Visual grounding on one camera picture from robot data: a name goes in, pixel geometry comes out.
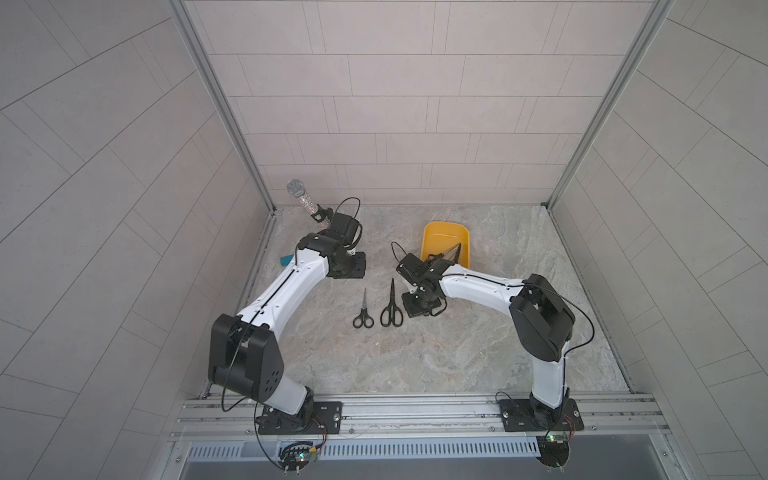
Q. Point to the green circuit board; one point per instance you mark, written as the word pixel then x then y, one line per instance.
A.
pixel 296 456
pixel 554 453

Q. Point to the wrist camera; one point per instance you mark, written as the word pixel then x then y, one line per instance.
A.
pixel 412 269
pixel 346 229

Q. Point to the yellow plastic storage box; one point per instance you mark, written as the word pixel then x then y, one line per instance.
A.
pixel 440 235

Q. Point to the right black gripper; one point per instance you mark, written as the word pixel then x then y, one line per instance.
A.
pixel 437 261

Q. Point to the large black scissors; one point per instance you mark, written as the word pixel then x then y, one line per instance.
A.
pixel 391 314

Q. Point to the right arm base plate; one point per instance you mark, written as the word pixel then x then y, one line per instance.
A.
pixel 530 415

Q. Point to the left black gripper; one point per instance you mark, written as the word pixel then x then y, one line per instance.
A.
pixel 325 214

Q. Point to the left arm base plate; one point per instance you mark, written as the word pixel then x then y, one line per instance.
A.
pixel 322 417

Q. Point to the left green circuit board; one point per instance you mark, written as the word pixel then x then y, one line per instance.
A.
pixel 296 456

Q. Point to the small black scissors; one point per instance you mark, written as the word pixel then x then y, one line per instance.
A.
pixel 363 319

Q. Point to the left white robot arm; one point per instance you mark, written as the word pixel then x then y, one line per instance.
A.
pixel 244 354

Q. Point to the right green circuit board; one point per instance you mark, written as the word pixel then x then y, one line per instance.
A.
pixel 554 453

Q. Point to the aluminium mounting rail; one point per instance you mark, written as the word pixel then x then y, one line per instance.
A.
pixel 350 416

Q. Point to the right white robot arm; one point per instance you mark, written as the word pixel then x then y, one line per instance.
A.
pixel 542 320

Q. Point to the glitter microphone on stand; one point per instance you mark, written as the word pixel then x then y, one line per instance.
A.
pixel 319 214

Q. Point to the black scissors in box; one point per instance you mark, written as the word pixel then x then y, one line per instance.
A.
pixel 451 254

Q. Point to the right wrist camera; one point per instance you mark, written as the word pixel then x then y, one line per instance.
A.
pixel 412 269

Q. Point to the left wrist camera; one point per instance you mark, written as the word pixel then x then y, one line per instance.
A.
pixel 346 229

